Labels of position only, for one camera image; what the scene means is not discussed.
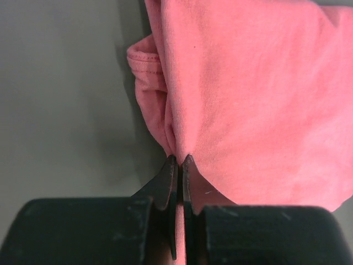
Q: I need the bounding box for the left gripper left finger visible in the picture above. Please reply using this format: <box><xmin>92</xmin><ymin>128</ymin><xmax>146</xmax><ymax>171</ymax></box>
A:
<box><xmin>1</xmin><ymin>156</ymin><xmax>178</xmax><ymax>264</ymax></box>

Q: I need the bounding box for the pink t shirt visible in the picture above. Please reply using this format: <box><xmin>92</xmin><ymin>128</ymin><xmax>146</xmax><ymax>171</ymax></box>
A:
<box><xmin>126</xmin><ymin>0</ymin><xmax>353</xmax><ymax>265</ymax></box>

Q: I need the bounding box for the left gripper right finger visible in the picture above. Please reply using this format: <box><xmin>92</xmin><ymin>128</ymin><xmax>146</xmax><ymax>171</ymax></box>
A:
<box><xmin>182</xmin><ymin>156</ymin><xmax>352</xmax><ymax>264</ymax></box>

